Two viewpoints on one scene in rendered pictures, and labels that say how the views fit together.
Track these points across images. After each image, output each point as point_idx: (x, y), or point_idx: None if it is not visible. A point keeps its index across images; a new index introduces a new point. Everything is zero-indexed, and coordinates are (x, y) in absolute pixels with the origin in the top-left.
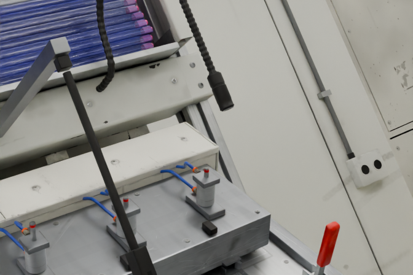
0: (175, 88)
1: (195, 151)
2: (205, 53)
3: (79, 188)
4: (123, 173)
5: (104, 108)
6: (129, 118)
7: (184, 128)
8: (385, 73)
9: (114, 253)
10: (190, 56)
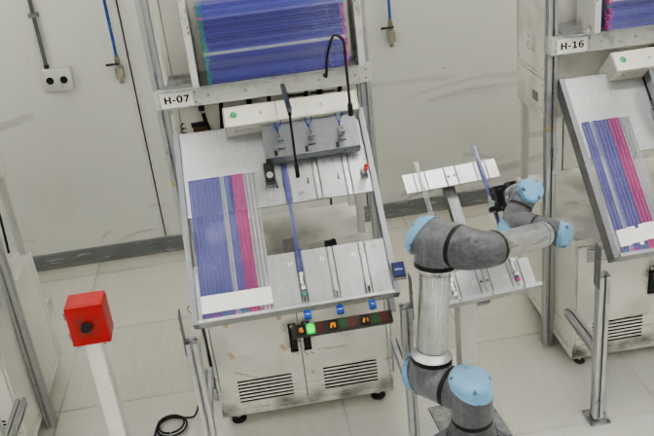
0: (354, 78)
1: None
2: (348, 96)
3: (304, 113)
4: (320, 111)
5: (323, 82)
6: (332, 87)
7: (352, 93)
8: (524, 32)
9: (305, 143)
10: (365, 65)
